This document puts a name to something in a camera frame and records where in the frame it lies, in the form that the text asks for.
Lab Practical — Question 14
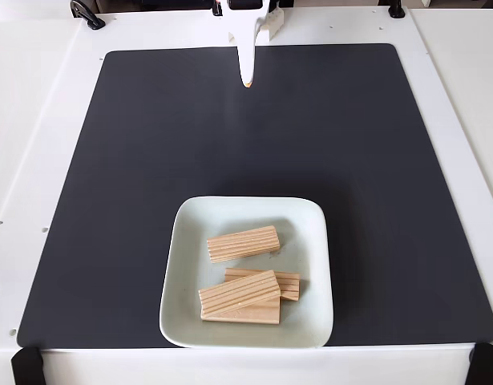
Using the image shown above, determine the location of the black table mat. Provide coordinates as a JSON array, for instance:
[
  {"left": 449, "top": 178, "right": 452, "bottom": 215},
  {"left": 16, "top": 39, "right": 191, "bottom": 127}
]
[{"left": 16, "top": 43, "right": 493, "bottom": 349}]

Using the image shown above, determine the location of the white square plate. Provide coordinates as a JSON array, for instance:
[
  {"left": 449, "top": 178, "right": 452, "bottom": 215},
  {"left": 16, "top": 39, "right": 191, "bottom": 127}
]
[{"left": 158, "top": 195, "right": 335, "bottom": 349}]

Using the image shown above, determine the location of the grooved wooden block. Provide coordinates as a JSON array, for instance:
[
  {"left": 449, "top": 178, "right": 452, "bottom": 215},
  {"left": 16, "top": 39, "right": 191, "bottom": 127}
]
[
  {"left": 198, "top": 269, "right": 281, "bottom": 318},
  {"left": 224, "top": 267, "right": 301, "bottom": 302},
  {"left": 200, "top": 296, "right": 281, "bottom": 325},
  {"left": 207, "top": 225, "right": 281, "bottom": 265}
]

